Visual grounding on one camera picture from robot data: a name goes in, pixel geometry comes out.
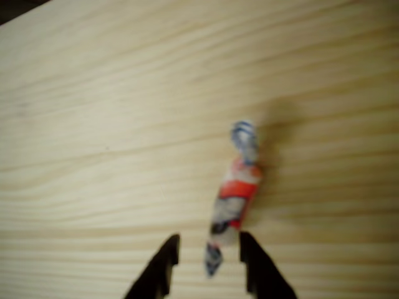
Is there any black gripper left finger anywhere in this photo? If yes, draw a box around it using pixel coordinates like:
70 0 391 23
124 233 181 299

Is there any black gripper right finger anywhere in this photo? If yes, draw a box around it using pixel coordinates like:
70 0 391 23
239 232 297 299

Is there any red white blue candy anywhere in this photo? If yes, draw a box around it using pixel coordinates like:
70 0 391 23
204 120 263 278

